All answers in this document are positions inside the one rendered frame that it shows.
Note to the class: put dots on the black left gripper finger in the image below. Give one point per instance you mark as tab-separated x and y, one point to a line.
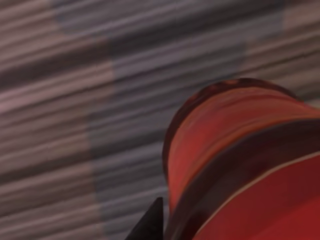
151	222

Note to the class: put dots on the striped woven table mat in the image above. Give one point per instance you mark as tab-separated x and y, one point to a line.
82	100

